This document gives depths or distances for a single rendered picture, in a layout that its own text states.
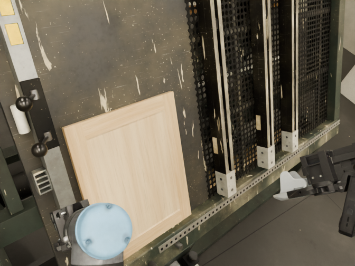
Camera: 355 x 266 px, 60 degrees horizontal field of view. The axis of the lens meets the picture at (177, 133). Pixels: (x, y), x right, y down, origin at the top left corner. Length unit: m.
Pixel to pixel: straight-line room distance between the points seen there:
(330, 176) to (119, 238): 0.41
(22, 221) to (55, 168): 0.21
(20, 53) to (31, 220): 0.51
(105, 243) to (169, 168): 0.83
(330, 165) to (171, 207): 0.81
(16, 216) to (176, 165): 0.59
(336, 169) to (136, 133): 0.68
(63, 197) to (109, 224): 0.58
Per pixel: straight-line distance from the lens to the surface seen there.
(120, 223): 0.45
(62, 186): 1.00
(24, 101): 0.79
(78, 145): 1.01
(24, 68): 0.91
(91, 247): 0.44
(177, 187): 1.30
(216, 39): 1.26
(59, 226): 0.65
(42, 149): 0.82
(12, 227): 1.09
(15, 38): 0.91
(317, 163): 0.66
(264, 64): 1.53
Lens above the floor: 2.08
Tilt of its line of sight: 44 degrees down
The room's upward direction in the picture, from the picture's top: 20 degrees clockwise
